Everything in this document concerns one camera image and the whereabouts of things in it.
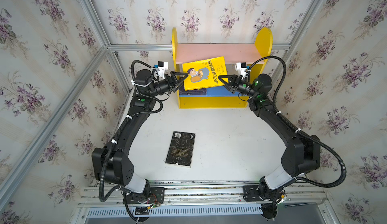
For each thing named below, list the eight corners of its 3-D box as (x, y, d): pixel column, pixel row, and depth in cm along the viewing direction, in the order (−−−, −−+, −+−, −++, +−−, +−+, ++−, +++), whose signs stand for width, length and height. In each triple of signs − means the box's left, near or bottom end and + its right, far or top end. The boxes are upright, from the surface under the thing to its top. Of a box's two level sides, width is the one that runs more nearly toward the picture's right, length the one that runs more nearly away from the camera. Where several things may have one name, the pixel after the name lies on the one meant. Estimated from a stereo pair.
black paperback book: (165, 164, 85) (165, 162, 83) (173, 132, 98) (173, 130, 96) (191, 167, 84) (191, 166, 82) (195, 135, 97) (195, 133, 95)
